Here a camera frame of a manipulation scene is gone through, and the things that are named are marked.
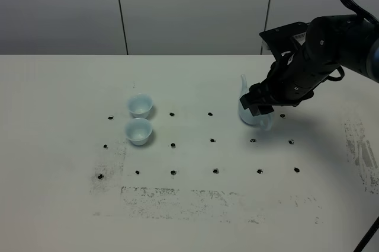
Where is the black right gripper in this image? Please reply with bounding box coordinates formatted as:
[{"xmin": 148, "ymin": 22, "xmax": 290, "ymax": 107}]
[{"xmin": 239, "ymin": 17, "xmax": 345, "ymax": 116}]

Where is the light blue porcelain teapot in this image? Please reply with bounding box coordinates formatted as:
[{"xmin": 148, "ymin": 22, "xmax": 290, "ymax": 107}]
[{"xmin": 238, "ymin": 74, "xmax": 277, "ymax": 132}]

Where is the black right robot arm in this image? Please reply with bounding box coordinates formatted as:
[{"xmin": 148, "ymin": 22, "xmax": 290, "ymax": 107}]
[{"xmin": 239, "ymin": 0, "xmax": 378, "ymax": 116}]

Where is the far light blue teacup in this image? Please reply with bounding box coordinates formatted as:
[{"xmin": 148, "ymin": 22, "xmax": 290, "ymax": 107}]
[{"xmin": 127, "ymin": 94, "xmax": 153, "ymax": 119}]

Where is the light blue teacup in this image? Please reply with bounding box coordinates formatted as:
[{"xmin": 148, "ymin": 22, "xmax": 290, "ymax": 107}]
[
  {"xmin": 125, "ymin": 118, "xmax": 153, "ymax": 146},
  {"xmin": 127, "ymin": 94, "xmax": 153, "ymax": 119}
]

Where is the near light blue teacup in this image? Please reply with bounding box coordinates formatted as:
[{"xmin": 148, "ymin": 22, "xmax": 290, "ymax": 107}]
[{"xmin": 125, "ymin": 118, "xmax": 153, "ymax": 146}]

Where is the black braided cable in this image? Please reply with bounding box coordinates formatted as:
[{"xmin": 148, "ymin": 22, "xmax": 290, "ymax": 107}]
[{"xmin": 352, "ymin": 215, "xmax": 379, "ymax": 252}]

